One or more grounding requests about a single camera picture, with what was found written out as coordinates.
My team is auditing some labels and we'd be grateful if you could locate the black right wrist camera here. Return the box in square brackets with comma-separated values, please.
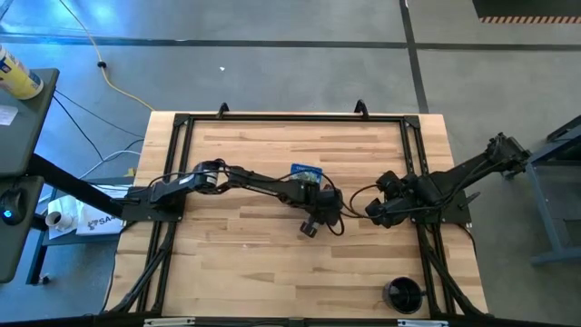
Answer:
[375, 170, 406, 197]

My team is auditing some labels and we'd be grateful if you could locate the white paper slip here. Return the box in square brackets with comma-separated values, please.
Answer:
[0, 104, 19, 127]

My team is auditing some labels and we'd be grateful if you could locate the grey desk tray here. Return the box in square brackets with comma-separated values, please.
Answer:
[0, 175, 45, 285]

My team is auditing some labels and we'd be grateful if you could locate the white pipe fitting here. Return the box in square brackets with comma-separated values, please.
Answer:
[44, 210, 74, 232]

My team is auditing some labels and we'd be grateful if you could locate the black cup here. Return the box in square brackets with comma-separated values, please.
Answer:
[382, 275, 427, 315]

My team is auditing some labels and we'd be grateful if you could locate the black computer mouse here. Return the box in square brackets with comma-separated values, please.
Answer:
[0, 187, 27, 227]

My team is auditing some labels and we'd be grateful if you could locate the thin black floor cable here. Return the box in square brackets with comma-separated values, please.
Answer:
[51, 94, 106, 161]
[53, 89, 145, 139]

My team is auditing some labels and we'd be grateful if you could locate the black desk support beam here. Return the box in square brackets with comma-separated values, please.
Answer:
[26, 153, 126, 218]

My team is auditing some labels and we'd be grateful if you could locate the black aluminium table frame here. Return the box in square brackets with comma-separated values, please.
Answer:
[104, 112, 489, 327]

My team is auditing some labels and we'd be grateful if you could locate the blue grey metal cart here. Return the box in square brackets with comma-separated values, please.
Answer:
[500, 114, 581, 267]

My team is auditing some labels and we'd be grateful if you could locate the blue plastic basket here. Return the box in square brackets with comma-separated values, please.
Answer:
[289, 162, 325, 186]

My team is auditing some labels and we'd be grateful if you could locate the black mat with hazard stripe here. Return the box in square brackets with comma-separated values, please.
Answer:
[471, 0, 581, 25]

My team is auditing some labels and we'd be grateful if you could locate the white floor cable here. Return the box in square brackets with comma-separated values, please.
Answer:
[79, 148, 144, 181]

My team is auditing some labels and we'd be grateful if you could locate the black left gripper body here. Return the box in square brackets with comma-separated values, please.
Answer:
[313, 186, 345, 226]

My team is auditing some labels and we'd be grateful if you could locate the white printed paper bag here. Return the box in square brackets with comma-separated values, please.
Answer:
[74, 206, 127, 237]

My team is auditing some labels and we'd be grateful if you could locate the grey side desk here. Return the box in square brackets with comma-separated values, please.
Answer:
[0, 67, 61, 179]

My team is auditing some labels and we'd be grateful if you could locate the yellow floor cable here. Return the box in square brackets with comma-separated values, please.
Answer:
[57, 0, 156, 113]

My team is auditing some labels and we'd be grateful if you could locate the yellow wipes canister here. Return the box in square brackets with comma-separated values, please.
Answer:
[0, 44, 45, 101]

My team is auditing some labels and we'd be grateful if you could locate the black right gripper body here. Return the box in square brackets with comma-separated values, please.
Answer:
[385, 192, 421, 229]

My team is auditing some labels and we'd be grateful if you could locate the silver table clamp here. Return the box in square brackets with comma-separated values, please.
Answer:
[397, 318, 449, 327]
[143, 316, 197, 327]

